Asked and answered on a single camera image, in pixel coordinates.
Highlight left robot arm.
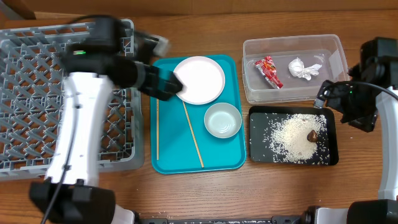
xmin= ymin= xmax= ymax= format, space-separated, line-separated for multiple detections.
xmin=29 ymin=15 xmax=183 ymax=223

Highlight grey plastic dishwasher rack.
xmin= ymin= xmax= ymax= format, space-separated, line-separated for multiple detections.
xmin=1 ymin=22 xmax=144 ymax=181

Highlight black food waste tray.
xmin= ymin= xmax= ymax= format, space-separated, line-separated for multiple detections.
xmin=248 ymin=106 xmax=339 ymax=166

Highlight white paper napkin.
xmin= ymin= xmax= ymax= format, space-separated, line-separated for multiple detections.
xmin=288 ymin=57 xmax=322 ymax=81

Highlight teal plastic serving tray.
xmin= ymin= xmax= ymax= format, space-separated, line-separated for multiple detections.
xmin=149 ymin=54 xmax=248 ymax=175

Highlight brown food scrap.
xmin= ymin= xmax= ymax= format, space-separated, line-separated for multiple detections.
xmin=307 ymin=129 xmax=318 ymax=142

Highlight grey-green small bowl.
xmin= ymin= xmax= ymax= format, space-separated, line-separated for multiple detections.
xmin=204 ymin=103 xmax=243 ymax=139

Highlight red snack wrapper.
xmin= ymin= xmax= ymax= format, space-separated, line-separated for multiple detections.
xmin=254 ymin=55 xmax=283 ymax=89

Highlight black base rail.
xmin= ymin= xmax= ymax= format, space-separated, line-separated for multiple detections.
xmin=136 ymin=212 xmax=313 ymax=224

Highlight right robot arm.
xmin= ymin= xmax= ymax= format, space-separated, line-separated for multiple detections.
xmin=299 ymin=37 xmax=397 ymax=224

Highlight white rice grains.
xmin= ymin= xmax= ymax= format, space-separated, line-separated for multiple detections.
xmin=262 ymin=113 xmax=330 ymax=165

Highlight clear plastic waste bin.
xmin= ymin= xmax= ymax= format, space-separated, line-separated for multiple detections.
xmin=242 ymin=34 xmax=349 ymax=105

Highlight large white round plate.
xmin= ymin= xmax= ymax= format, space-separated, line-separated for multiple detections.
xmin=174 ymin=56 xmax=226 ymax=105

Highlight wooden chopstick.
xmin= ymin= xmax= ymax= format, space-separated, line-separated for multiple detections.
xmin=182 ymin=101 xmax=205 ymax=168
xmin=156 ymin=100 xmax=160 ymax=161

